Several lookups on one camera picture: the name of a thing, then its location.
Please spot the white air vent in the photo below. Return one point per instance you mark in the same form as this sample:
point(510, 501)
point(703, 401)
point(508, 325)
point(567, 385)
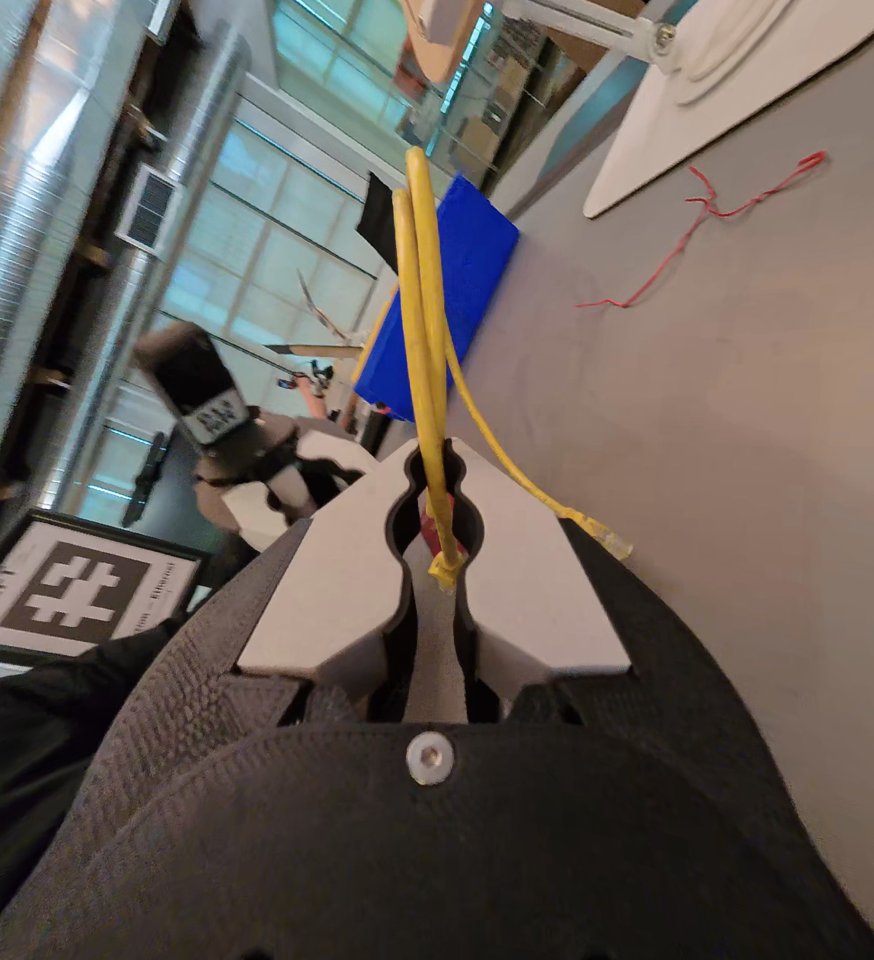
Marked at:
point(148, 211)

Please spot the black office chair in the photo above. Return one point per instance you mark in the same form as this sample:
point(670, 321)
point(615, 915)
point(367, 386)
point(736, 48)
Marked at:
point(380, 225)

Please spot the yellow plastic box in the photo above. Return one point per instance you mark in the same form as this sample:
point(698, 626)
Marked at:
point(373, 337)

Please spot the red twist tie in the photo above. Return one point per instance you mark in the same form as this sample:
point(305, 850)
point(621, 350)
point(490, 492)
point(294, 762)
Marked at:
point(669, 262)

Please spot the red ethernet coupler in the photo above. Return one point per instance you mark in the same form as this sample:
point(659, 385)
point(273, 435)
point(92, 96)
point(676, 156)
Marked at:
point(437, 525)

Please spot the blue plastic bin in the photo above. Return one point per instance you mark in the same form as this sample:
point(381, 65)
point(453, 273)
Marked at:
point(452, 285)

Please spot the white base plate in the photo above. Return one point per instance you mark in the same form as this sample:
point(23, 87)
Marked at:
point(707, 112)

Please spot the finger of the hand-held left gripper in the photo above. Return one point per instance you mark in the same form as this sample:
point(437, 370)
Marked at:
point(264, 514)
point(339, 450)

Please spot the silver ventilation duct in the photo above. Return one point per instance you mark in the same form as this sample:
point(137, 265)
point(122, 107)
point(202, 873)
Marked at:
point(24, 187)
point(166, 225)

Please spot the black wall monitor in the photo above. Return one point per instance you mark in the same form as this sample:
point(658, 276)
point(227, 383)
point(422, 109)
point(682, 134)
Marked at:
point(174, 495)

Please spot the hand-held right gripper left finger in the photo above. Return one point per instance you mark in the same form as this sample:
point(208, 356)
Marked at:
point(324, 592)

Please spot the white plastic bar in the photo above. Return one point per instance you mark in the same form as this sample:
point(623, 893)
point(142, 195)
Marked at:
point(579, 22)

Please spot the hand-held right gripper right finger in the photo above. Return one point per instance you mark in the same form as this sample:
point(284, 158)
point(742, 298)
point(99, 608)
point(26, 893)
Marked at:
point(549, 592)

